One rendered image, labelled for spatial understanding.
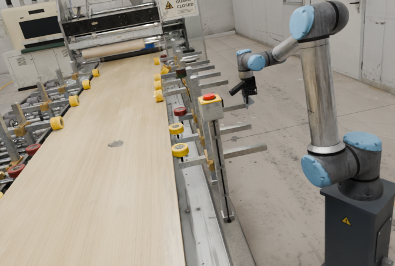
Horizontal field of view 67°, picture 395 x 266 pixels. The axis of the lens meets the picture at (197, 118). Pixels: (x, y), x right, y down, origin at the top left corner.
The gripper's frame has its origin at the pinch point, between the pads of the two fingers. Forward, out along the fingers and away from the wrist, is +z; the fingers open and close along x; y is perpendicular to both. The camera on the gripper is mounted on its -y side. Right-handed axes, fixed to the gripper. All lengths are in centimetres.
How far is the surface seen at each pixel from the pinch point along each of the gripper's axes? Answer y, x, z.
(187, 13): -5, 223, -49
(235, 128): -14.0, -26.5, 0.0
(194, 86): -33, -31, -30
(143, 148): -64, -43, -8
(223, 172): -32, -82, -10
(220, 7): 169, 865, -9
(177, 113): -43.7, -3.6, -6.7
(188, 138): -40.8, -26.5, 0.0
